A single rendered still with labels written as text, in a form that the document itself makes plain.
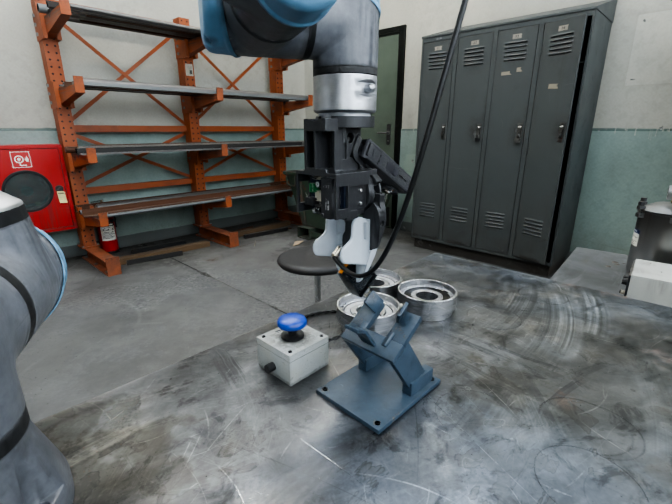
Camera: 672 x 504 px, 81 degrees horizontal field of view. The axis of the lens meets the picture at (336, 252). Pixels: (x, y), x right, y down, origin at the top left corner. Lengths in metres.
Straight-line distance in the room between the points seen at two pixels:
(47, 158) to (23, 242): 3.47
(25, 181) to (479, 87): 3.64
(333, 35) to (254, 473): 0.45
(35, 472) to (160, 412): 0.15
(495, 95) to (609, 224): 1.37
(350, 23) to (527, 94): 2.98
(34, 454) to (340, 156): 0.40
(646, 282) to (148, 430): 1.14
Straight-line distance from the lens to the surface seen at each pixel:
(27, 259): 0.48
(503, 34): 3.54
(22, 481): 0.43
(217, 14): 0.44
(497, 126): 3.46
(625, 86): 3.77
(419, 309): 0.69
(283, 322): 0.53
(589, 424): 0.56
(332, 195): 0.45
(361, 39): 0.47
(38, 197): 3.96
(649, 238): 1.47
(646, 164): 3.73
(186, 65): 4.37
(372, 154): 0.50
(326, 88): 0.47
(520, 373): 0.61
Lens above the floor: 1.12
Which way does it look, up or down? 17 degrees down
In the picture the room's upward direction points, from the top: straight up
